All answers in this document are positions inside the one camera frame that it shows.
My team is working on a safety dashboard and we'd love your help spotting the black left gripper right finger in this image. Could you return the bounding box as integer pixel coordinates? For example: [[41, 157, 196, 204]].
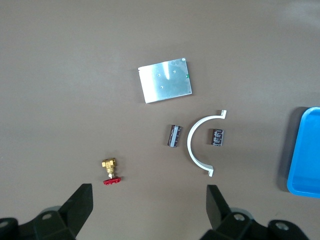
[[201, 184, 310, 240]]

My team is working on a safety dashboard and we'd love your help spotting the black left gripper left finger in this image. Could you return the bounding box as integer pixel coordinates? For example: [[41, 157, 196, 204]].
[[0, 183, 94, 240]]

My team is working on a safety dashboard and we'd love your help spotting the dark brown cylindrical capacitor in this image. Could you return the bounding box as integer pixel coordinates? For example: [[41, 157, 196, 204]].
[[166, 124, 183, 148], [208, 128, 225, 147]]

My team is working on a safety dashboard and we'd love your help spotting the white curved pipe clamp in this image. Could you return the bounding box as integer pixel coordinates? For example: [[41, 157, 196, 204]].
[[186, 109, 228, 178]]

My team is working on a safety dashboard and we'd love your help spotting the blue plastic tray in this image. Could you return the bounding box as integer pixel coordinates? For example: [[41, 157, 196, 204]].
[[286, 106, 320, 199]]

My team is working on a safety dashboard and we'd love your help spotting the brown table cover mat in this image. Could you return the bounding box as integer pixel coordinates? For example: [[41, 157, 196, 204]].
[[0, 0, 320, 240]]

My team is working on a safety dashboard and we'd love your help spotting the silver aluminium plate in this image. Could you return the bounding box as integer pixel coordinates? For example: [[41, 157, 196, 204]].
[[137, 57, 194, 104]]

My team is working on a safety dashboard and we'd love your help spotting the brass valve red handle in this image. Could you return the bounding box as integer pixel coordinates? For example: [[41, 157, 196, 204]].
[[101, 157, 124, 186]]

